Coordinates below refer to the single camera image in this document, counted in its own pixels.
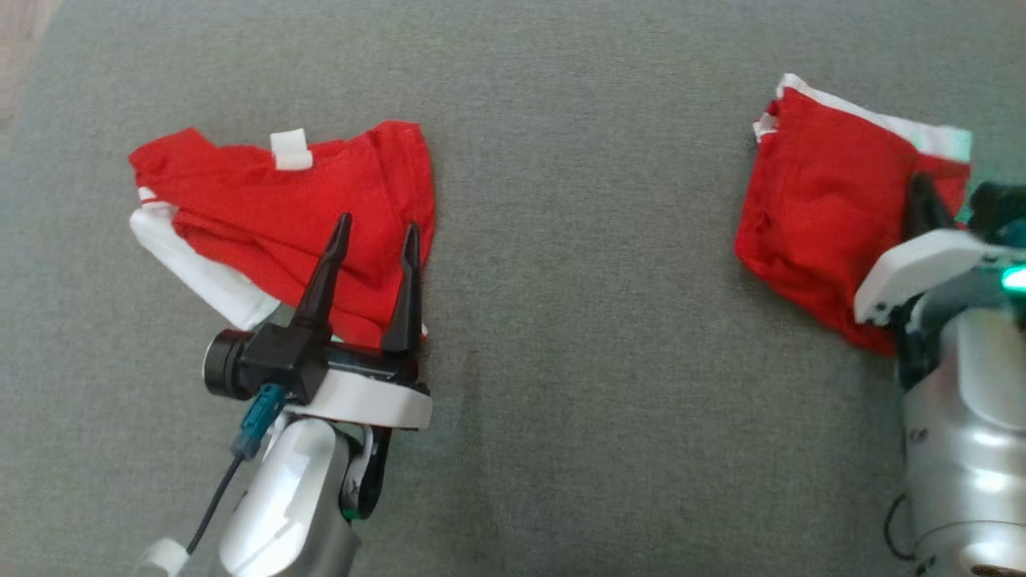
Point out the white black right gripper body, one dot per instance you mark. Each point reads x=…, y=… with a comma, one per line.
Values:
x=914, y=268

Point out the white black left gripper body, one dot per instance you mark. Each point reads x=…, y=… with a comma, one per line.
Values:
x=377, y=401

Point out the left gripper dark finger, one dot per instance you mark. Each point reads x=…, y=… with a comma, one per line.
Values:
x=407, y=304
x=325, y=288

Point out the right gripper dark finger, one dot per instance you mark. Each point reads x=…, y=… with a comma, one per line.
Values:
x=923, y=208

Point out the red white basketball jersey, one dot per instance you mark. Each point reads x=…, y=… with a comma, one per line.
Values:
x=264, y=208

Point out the red basketball shorts white trim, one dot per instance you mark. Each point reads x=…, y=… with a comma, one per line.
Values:
x=817, y=208

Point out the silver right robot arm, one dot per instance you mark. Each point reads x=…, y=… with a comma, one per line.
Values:
x=970, y=433

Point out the grey fabric sofa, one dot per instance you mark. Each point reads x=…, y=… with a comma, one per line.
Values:
x=577, y=320

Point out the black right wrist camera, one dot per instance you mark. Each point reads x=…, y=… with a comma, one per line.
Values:
x=998, y=212

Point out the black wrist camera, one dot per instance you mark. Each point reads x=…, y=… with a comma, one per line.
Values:
x=998, y=212
x=272, y=361

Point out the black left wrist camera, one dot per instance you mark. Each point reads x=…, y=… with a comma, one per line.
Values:
x=272, y=361

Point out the blue left camera connector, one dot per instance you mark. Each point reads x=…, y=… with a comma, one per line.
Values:
x=260, y=417

